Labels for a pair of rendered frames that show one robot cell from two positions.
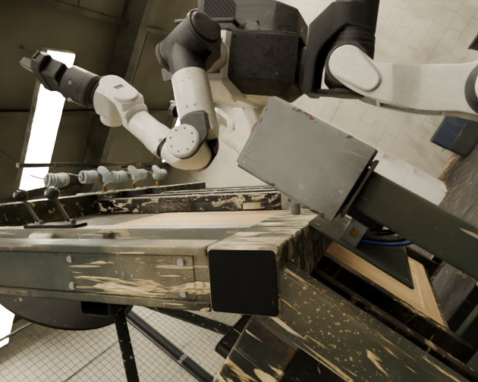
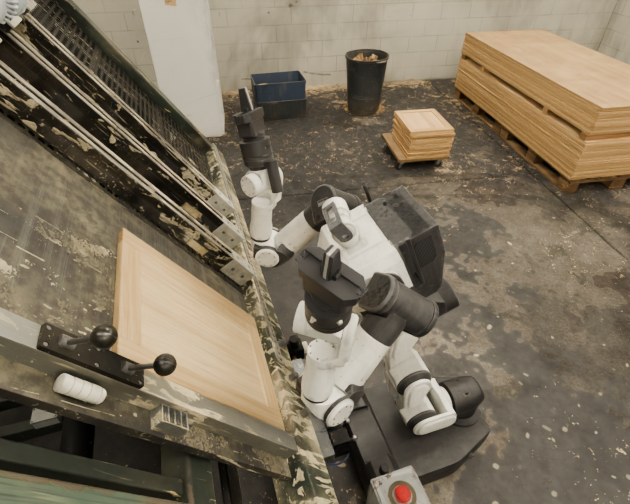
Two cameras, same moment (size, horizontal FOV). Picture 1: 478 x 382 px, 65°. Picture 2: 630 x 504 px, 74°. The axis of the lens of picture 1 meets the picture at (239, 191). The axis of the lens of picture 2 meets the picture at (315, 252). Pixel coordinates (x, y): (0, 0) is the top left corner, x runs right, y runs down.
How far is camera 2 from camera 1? 138 cm
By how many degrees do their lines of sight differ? 64
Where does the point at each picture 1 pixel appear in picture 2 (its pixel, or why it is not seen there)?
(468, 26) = (359, 23)
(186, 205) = (126, 189)
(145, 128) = (328, 382)
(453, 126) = (277, 93)
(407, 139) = (233, 38)
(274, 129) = not seen: outside the picture
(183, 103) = (363, 375)
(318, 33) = not seen: hidden behind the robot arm
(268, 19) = (425, 289)
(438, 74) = (412, 364)
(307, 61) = not seen: hidden behind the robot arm
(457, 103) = (399, 378)
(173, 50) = (398, 322)
